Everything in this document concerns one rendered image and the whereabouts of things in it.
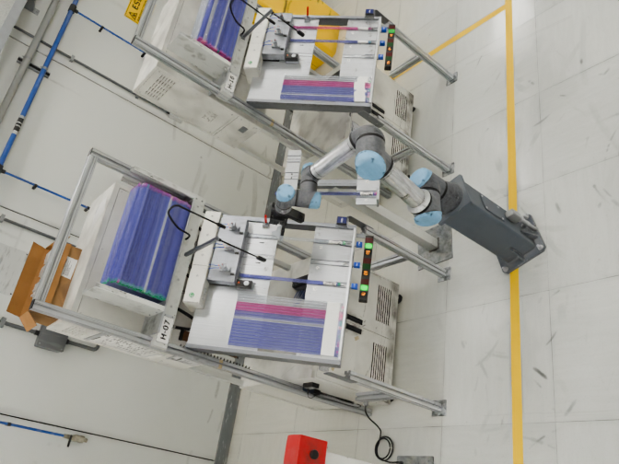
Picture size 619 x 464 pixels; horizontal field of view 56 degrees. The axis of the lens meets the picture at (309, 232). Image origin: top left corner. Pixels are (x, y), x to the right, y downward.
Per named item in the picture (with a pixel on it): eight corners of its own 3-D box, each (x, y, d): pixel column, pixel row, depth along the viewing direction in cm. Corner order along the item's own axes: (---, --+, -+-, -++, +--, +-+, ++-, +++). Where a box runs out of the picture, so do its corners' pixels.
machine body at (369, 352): (406, 287, 347) (329, 249, 315) (398, 407, 315) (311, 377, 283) (334, 307, 394) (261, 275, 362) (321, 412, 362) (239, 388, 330)
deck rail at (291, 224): (356, 231, 292) (356, 225, 286) (356, 234, 291) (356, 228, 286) (220, 220, 302) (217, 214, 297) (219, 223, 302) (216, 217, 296)
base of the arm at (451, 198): (458, 178, 269) (444, 168, 264) (466, 201, 259) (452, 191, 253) (433, 197, 277) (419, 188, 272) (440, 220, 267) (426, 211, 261)
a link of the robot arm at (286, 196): (296, 199, 245) (275, 196, 245) (293, 212, 255) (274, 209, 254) (297, 183, 249) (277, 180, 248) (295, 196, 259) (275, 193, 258)
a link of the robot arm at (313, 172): (370, 107, 229) (295, 165, 262) (369, 128, 223) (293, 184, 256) (391, 121, 235) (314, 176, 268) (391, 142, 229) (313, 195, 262)
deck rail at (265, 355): (341, 364, 261) (340, 360, 256) (340, 368, 260) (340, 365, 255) (190, 346, 272) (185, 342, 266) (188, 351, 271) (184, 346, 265)
